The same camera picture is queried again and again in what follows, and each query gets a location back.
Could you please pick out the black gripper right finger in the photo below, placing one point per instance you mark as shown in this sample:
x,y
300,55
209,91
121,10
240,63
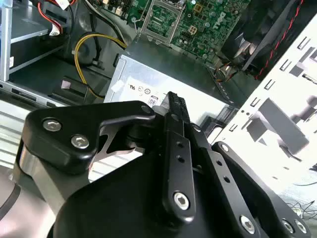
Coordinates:
x,y
235,203

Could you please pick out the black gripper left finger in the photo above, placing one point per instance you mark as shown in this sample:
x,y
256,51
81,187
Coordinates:
x,y
62,124

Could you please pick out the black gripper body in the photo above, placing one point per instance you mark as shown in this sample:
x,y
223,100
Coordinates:
x,y
119,210

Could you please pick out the metal socket cover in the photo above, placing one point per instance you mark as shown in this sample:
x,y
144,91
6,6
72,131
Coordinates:
x,y
176,24

